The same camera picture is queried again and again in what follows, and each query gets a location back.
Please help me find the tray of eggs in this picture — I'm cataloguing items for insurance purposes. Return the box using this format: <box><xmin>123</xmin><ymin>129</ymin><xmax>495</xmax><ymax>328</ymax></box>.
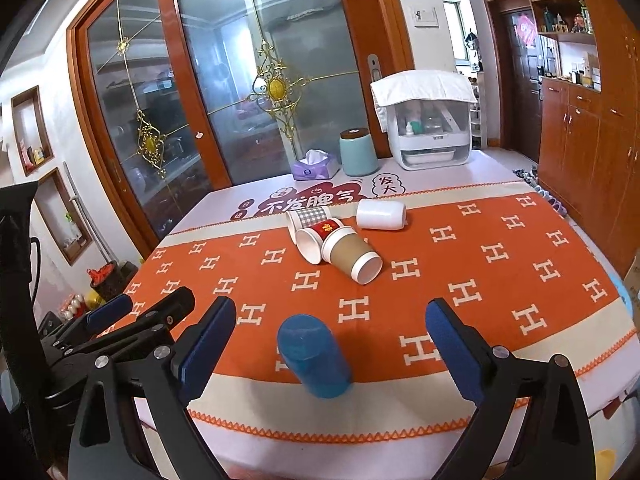
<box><xmin>61</xmin><ymin>294</ymin><xmax>88</xmax><ymax>320</ymax></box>

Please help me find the white countertop storage cabinet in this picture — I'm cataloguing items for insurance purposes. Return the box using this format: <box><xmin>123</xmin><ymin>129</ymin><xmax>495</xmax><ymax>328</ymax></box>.
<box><xmin>384</xmin><ymin>95</ymin><xmax>476</xmax><ymax>172</ymax></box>

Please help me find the wooden wall niche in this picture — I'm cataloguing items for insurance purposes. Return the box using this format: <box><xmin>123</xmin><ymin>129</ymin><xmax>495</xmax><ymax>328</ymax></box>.
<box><xmin>10</xmin><ymin>85</ymin><xmax>55</xmax><ymax>177</ymax></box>
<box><xmin>34</xmin><ymin>167</ymin><xmax>95</xmax><ymax>267</ymax></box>

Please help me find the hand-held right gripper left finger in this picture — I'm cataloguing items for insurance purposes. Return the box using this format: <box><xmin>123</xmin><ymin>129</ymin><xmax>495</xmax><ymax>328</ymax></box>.
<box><xmin>67</xmin><ymin>296</ymin><xmax>238</xmax><ymax>480</ymax></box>

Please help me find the white cup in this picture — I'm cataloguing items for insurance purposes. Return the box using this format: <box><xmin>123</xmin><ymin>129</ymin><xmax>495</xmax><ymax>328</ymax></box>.
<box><xmin>355</xmin><ymin>199</ymin><xmax>407</xmax><ymax>231</ymax></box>

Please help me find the glass sliding door gold ornament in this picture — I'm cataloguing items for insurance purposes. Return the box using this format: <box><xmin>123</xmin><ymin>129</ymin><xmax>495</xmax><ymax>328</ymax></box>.
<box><xmin>155</xmin><ymin>0</ymin><xmax>416</xmax><ymax>187</ymax></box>
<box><xmin>69</xmin><ymin>0</ymin><xmax>233</xmax><ymax>257</ymax></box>

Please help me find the purple tissue box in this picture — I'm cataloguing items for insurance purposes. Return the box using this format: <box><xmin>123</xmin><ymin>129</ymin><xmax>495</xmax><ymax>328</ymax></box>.
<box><xmin>290</xmin><ymin>149</ymin><xmax>339</xmax><ymax>182</ymax></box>

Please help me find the wooden cabinet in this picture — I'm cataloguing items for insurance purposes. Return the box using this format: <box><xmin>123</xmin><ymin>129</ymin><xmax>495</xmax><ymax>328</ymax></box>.
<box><xmin>519</xmin><ymin>0</ymin><xmax>640</xmax><ymax>278</ymax></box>

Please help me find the red flower paper cup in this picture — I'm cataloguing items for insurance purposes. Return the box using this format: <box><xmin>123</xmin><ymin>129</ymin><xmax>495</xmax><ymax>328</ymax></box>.
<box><xmin>295</xmin><ymin>218</ymin><xmax>345</xmax><ymax>265</ymax></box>

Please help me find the plaid paper cup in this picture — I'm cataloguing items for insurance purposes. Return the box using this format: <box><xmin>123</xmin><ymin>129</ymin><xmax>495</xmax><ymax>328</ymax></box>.
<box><xmin>286</xmin><ymin>206</ymin><xmax>332</xmax><ymax>241</ymax></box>

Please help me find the white wall switch panel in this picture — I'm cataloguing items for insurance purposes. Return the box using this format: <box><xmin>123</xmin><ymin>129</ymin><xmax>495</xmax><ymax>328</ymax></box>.
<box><xmin>406</xmin><ymin>4</ymin><xmax>441</xmax><ymax>29</ymax></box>

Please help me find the teal canister with brown lid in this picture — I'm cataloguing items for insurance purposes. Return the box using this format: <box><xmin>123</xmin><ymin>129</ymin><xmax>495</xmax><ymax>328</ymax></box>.
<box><xmin>339</xmin><ymin>128</ymin><xmax>379</xmax><ymax>177</ymax></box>

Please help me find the brown paper cup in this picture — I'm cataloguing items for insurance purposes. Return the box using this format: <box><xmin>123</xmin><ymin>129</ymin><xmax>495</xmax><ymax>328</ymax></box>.
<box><xmin>320</xmin><ymin>227</ymin><xmax>384</xmax><ymax>284</ymax></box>

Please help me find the red door decoration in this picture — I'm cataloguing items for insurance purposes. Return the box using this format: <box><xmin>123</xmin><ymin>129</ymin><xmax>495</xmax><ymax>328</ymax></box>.
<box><xmin>516</xmin><ymin>14</ymin><xmax>538</xmax><ymax>48</ymax></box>

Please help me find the white shoe rack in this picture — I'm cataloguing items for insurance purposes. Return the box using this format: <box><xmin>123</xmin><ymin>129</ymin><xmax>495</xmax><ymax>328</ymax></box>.
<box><xmin>469</xmin><ymin>69</ymin><xmax>487</xmax><ymax>150</ymax></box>

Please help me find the dark brown entrance door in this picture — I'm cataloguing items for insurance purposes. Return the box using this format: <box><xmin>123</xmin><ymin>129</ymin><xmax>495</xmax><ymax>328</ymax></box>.
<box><xmin>500</xmin><ymin>7</ymin><xmax>545</xmax><ymax>153</ymax></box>

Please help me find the black bin with red bag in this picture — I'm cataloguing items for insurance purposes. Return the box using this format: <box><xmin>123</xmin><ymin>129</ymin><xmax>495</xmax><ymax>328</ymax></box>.
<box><xmin>86</xmin><ymin>260</ymin><xmax>138</xmax><ymax>303</ymax></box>

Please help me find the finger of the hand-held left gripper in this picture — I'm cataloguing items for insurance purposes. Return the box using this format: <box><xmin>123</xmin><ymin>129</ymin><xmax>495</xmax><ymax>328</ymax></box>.
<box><xmin>47</xmin><ymin>294</ymin><xmax>134</xmax><ymax>356</ymax></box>
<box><xmin>65</xmin><ymin>287</ymin><xmax>196</xmax><ymax>367</ymax></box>

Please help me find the white towel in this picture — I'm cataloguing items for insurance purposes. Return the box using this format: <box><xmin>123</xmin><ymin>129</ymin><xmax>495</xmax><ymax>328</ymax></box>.
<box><xmin>370</xmin><ymin>70</ymin><xmax>478</xmax><ymax>109</ymax></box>

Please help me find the orange patterned tablecloth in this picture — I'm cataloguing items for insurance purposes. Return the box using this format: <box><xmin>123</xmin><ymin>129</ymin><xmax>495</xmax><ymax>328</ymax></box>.
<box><xmin>132</xmin><ymin>147</ymin><xmax>640</xmax><ymax>480</ymax></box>
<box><xmin>97</xmin><ymin>191</ymin><xmax>640</xmax><ymax>443</ymax></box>

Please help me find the blue plastic cup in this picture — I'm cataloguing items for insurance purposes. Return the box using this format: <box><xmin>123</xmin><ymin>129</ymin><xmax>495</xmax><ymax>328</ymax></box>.
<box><xmin>277</xmin><ymin>314</ymin><xmax>354</xmax><ymax>400</ymax></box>

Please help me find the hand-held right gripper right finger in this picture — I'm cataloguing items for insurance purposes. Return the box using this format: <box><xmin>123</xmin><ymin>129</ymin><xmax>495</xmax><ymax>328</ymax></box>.
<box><xmin>425</xmin><ymin>298</ymin><xmax>597</xmax><ymax>480</ymax></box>

